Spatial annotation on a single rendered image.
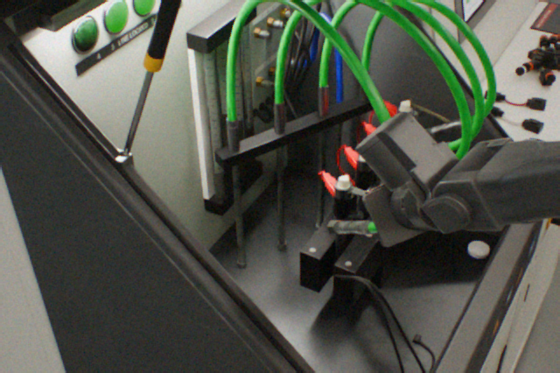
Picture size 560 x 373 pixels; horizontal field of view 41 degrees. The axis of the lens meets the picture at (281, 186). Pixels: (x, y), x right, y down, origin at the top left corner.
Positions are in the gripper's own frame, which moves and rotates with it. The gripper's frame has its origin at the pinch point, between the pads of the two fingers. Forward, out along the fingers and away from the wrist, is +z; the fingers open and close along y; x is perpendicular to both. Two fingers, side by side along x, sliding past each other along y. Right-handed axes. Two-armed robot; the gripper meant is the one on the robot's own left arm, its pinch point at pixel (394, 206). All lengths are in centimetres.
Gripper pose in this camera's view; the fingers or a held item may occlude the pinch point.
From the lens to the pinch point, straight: 95.7
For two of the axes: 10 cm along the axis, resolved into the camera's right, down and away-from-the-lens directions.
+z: -1.1, 0.4, 9.9
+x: 3.9, 9.2, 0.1
